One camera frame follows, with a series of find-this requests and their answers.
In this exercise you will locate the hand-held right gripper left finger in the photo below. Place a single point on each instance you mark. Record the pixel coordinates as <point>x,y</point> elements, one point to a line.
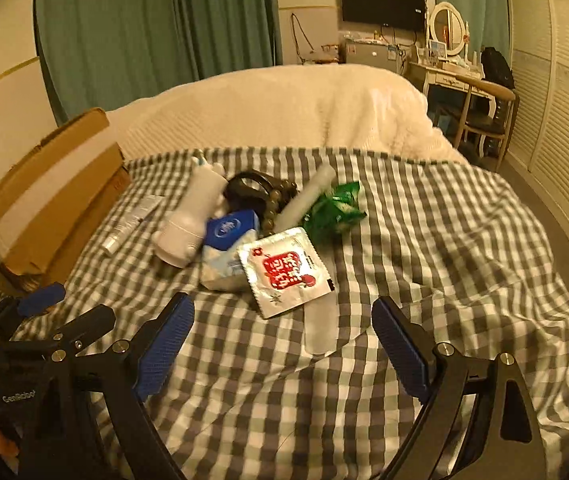
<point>164,345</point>

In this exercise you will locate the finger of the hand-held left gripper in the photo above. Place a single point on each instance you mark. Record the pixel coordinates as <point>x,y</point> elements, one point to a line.
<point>87,321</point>
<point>42,299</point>

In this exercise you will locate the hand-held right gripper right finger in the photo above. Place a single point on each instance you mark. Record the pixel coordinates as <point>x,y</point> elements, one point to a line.
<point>399,350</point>

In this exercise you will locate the clear plastic tube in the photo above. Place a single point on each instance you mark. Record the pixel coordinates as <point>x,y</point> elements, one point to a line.
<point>320,330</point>

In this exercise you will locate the brown cardboard box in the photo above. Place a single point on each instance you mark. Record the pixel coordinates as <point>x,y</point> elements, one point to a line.
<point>39,210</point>

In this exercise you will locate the white toothpaste tube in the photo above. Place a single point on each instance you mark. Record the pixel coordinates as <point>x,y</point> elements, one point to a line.
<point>132,225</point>

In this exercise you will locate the blue tissue pack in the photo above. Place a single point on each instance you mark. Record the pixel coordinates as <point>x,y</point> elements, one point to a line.
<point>227,250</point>

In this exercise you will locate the white plastic bottle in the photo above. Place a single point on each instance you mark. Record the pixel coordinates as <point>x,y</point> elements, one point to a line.
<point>189,215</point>

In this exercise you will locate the white red-label sachet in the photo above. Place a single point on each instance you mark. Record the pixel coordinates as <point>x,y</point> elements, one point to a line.
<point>284,270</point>

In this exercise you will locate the green snack packet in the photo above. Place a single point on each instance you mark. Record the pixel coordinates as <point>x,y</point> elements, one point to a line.
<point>337,210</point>

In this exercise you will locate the white cylindrical tube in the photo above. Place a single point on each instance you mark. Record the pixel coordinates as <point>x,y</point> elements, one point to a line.
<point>309,197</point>

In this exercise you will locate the black round case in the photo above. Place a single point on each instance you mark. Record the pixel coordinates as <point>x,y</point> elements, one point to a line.
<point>247,187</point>

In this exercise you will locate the grey checked bed sheet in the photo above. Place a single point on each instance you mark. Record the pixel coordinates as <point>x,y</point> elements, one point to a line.
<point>364,270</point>

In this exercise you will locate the wooden chair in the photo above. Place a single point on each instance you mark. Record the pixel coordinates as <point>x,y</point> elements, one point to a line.
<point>489,110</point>

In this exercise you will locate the cream white blanket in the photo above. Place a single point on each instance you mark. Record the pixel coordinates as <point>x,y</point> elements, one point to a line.
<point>284,110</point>

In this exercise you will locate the white dressing table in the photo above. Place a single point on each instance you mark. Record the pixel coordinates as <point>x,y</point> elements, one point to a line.
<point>439,77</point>

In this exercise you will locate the wide green curtain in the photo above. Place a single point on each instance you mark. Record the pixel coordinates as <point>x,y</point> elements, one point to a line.
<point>154,35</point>

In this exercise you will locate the white louvered wardrobe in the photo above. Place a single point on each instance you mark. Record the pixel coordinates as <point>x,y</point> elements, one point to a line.
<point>559,110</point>

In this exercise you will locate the small grey fridge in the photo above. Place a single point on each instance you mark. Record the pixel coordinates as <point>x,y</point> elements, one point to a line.
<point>372,55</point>

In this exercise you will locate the black bag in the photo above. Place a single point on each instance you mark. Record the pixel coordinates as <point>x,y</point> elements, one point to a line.
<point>496,67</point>

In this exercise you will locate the oval white-framed mirror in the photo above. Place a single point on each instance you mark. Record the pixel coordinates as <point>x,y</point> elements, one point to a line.
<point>447,27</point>

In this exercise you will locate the black wall television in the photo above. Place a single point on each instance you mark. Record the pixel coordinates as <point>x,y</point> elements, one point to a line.
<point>383,5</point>

